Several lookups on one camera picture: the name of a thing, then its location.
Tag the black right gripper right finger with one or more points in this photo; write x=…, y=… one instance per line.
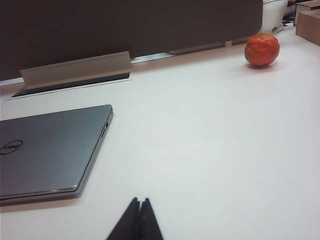
x=150, y=222

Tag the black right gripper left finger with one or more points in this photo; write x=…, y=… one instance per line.
x=127, y=222

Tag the grey closed laptop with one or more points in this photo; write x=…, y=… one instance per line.
x=50, y=150

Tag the brown fabric desk divider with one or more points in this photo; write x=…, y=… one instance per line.
x=100, y=27

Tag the orange tangerine fruit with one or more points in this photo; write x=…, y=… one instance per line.
x=262, y=50

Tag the white plastic object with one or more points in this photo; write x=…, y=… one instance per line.
x=273, y=15

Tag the brown cardboard box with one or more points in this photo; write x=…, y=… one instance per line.
x=308, y=27

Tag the white divider bracket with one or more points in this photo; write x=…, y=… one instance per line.
x=228, y=43

